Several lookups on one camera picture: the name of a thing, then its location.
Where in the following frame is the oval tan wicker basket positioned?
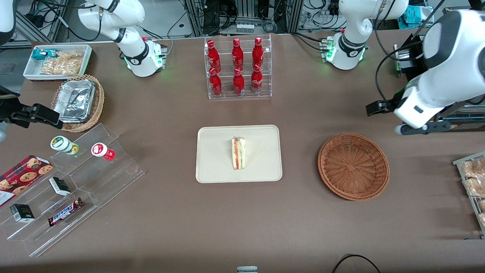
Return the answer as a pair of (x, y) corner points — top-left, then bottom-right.
(51, 74), (105, 133)

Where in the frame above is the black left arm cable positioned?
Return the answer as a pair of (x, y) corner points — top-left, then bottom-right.
(374, 0), (427, 103)

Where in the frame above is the aluminium frame rack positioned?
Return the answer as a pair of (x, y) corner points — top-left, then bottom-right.
(184, 0), (304, 36)

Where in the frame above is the black table cable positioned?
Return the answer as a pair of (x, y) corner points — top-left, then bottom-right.
(332, 254), (381, 273)

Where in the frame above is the clear bag of crackers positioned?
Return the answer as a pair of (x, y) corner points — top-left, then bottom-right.
(40, 57), (83, 75)
(56, 51), (84, 61)

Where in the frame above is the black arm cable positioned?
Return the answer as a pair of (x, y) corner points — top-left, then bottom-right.
(34, 0), (103, 42)
(374, 0), (427, 103)

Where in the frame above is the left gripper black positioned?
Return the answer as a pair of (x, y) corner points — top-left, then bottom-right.
(366, 90), (408, 116)

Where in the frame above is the Snickers chocolate bar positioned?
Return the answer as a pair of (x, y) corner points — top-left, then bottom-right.
(48, 198), (84, 227)

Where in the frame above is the black countertop food warmer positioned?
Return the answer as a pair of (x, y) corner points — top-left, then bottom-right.
(393, 6), (485, 133)

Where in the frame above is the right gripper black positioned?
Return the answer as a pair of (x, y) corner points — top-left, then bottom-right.
(0, 86), (64, 130)

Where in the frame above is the teal snack packet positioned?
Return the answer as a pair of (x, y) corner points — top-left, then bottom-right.
(31, 49), (57, 60)

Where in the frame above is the red cola bottle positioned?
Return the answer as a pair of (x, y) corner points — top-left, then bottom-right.
(233, 68), (245, 95)
(251, 64), (263, 94)
(209, 68), (223, 96)
(207, 40), (222, 73)
(232, 38), (244, 71)
(252, 37), (264, 69)

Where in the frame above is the triangular sandwich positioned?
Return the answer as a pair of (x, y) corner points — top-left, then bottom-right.
(232, 137), (246, 170)

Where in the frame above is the green lid yoghurt cup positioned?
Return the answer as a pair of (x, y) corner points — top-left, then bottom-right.
(50, 136), (79, 156)

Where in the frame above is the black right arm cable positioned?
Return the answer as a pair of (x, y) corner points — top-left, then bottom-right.
(34, 0), (103, 42)

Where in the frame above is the clear acrylic step stand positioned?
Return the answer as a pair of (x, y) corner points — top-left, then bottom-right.
(0, 167), (100, 258)
(50, 123), (145, 208)

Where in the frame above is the white rectangular snack bin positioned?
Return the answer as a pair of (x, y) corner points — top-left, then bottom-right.
(23, 44), (93, 82)

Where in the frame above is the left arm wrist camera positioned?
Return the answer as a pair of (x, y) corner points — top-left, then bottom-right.
(394, 114), (451, 136)

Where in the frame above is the small black chocolate box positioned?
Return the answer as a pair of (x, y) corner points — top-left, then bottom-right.
(10, 204), (35, 223)
(48, 177), (72, 196)

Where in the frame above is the beige plastic serving tray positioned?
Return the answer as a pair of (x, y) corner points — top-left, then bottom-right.
(196, 125), (283, 184)

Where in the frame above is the aluminium foil tray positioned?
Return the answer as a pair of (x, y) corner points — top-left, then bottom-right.
(53, 79), (96, 123)

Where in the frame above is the red chocolate chip cookie box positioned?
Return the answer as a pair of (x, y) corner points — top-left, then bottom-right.
(0, 155), (53, 207)

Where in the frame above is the red lid yoghurt cup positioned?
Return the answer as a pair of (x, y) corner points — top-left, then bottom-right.
(91, 143), (116, 161)

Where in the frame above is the round brown wicker basket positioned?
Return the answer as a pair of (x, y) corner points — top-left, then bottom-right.
(318, 133), (390, 201)

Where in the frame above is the grey bread rack tray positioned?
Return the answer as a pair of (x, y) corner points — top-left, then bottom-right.
(453, 152), (485, 239)

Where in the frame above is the clear acrylic bottle rack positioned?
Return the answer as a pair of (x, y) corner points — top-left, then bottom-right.
(204, 34), (272, 100)

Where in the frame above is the teal plastic bag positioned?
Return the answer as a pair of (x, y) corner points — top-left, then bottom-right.
(404, 6), (433, 28)

